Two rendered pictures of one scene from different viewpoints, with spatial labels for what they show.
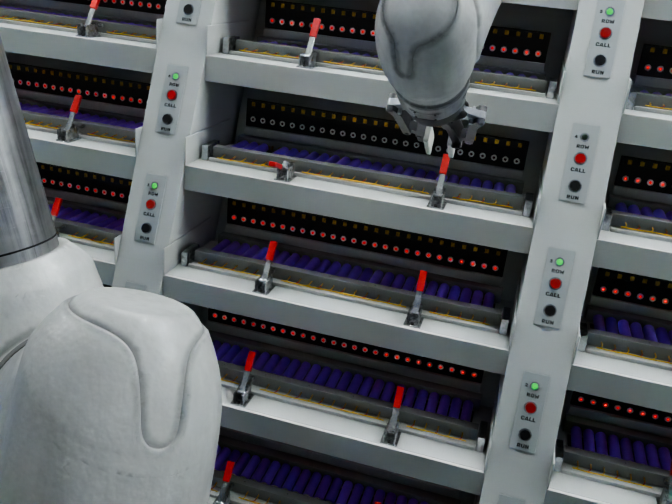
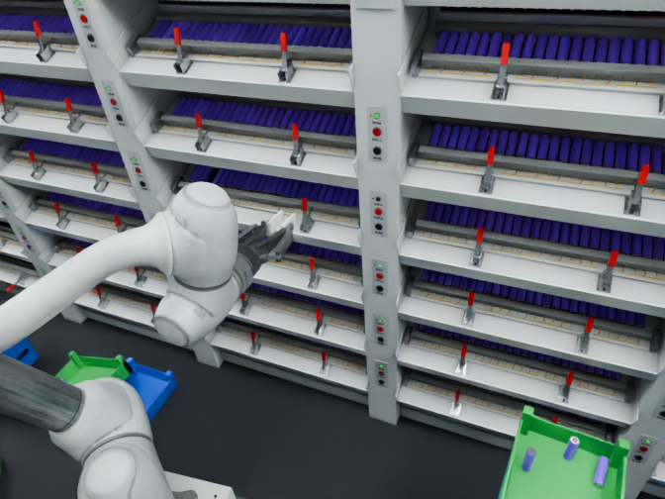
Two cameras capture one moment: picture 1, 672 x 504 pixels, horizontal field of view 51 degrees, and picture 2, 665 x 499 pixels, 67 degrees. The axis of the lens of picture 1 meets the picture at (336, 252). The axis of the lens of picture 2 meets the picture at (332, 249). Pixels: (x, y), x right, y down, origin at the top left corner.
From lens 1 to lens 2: 0.97 m
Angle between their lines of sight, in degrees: 40
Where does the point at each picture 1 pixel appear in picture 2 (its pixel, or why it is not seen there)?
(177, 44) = (125, 139)
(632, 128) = (409, 191)
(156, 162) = (149, 206)
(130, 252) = not seen: hidden behind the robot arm
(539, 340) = (378, 300)
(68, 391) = not seen: outside the picture
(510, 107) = (330, 177)
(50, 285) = (85, 433)
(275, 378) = (260, 295)
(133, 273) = not seen: hidden behind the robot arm
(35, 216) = (65, 410)
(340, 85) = (226, 162)
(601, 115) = (386, 185)
